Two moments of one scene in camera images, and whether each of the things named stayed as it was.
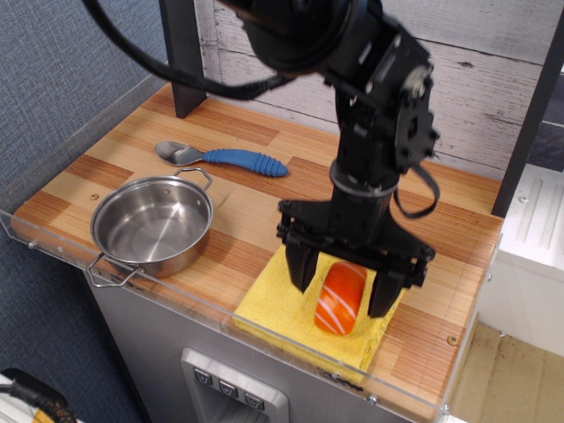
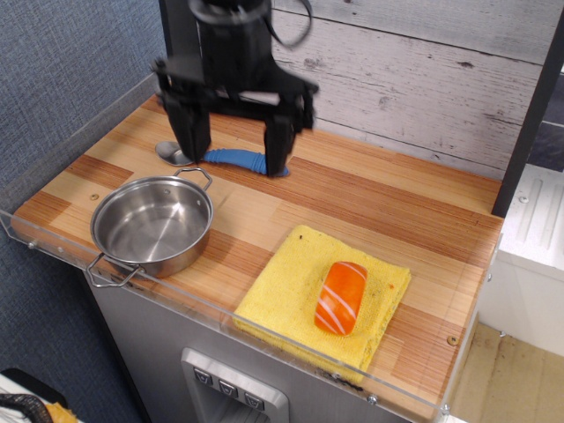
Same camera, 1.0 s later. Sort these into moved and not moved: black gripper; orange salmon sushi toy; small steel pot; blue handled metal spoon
Moved: black gripper
Not moved: small steel pot; blue handled metal spoon; orange salmon sushi toy
